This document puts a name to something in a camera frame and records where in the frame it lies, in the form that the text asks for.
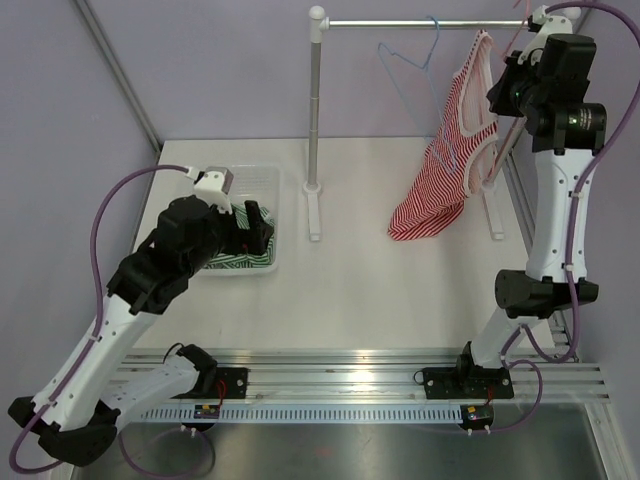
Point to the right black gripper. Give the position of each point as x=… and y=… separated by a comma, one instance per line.
x=498, y=96

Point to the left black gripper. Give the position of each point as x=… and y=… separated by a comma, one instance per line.
x=245, y=241

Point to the green striped tank top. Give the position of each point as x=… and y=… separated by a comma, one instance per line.
x=245, y=257

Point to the red striped tank top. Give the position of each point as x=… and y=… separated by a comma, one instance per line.
x=457, y=160

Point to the blue wire hanger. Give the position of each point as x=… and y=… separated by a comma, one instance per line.
x=413, y=82

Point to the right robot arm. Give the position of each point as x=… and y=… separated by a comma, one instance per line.
x=546, y=86

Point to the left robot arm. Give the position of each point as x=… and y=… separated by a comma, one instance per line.
x=77, y=416

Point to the clear plastic basket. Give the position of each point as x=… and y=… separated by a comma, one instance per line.
x=263, y=185

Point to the silver clothes rack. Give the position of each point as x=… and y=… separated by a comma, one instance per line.
x=319, y=23

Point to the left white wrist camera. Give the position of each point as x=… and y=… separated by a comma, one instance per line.
x=212, y=185

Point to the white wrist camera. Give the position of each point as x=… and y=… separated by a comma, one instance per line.
x=212, y=185
x=542, y=24

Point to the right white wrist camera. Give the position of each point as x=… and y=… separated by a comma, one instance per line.
x=542, y=24

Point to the aluminium mounting rail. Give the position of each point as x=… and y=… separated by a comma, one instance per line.
x=384, y=375

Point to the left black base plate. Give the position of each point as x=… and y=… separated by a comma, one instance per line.
x=231, y=383

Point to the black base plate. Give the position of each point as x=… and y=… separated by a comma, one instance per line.
x=231, y=383
x=442, y=383

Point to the white slotted cable duct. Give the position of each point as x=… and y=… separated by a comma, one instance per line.
x=309, y=414

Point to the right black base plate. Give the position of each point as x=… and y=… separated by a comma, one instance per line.
x=442, y=383

